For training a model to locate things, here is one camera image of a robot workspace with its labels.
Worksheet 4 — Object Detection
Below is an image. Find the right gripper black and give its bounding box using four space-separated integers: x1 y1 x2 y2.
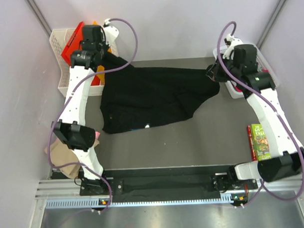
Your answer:
206 53 242 84

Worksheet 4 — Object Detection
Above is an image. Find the black t-shirt with flower print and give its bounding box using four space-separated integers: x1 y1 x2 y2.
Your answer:
100 52 220 134

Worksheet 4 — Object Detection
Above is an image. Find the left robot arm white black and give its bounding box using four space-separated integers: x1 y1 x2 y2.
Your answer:
52 24 111 196

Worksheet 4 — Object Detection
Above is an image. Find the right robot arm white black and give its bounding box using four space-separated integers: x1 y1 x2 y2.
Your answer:
207 43 304 189

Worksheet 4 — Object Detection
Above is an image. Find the red plastic folder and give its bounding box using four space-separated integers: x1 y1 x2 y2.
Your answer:
61 21 85 66

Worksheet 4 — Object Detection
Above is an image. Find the orange plastic folder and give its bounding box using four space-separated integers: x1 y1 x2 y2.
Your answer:
88 20 114 86

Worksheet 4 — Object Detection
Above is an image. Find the magenta t-shirt in basket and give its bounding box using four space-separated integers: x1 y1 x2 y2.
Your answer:
230 68 269 94

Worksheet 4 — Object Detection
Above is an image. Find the white file organiser tray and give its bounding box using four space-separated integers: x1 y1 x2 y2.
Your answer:
49 28 119 97

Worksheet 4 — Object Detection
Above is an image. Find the white perforated basket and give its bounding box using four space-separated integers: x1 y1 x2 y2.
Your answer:
226 43 280 99

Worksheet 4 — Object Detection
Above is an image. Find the pink folded t-shirt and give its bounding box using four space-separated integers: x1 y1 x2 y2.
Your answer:
93 131 100 147

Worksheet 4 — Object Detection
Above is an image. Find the green children's book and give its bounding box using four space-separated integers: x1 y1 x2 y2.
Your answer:
247 124 271 161

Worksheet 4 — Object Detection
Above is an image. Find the beige folded t-shirt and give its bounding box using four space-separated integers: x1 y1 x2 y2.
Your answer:
50 139 80 179

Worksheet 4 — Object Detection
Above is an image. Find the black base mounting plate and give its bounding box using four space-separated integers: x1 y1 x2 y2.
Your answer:
79 165 258 203

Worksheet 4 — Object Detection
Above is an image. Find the white camera on left wrist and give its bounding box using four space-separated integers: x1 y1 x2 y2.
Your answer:
103 19 119 46

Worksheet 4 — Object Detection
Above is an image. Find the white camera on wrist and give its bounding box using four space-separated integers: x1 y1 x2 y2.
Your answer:
103 19 119 46
223 34 243 60

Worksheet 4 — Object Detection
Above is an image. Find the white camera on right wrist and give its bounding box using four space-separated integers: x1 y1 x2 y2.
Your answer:
223 34 243 60

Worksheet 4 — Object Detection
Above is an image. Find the aluminium frame rail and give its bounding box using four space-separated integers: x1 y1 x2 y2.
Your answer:
35 173 304 210

